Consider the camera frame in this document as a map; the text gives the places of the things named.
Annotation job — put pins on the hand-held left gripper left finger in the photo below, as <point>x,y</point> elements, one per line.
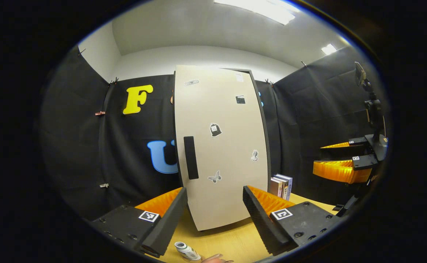
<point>167,228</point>

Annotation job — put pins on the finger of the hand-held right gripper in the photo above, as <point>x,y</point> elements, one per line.
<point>365,162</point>
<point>359,140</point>

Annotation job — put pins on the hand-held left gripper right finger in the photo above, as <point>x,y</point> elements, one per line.
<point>261,223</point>

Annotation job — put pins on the white bottle green label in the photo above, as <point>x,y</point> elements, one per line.
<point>188,252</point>

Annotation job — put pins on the pinkish brown coaster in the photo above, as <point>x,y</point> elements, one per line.
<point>215,259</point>

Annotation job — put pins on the beige cabinet door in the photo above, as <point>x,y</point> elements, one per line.
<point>220,106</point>

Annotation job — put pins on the dark grey cabinet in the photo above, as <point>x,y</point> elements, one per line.
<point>240,69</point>

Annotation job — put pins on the white spine book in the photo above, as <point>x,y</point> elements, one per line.
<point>282,190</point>

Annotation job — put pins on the small ceiling light panel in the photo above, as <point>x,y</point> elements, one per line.
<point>329,49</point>

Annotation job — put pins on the black backdrop cloth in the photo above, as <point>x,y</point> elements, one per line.
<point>89,153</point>

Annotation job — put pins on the large ceiling light panel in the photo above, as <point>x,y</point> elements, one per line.
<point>257,8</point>

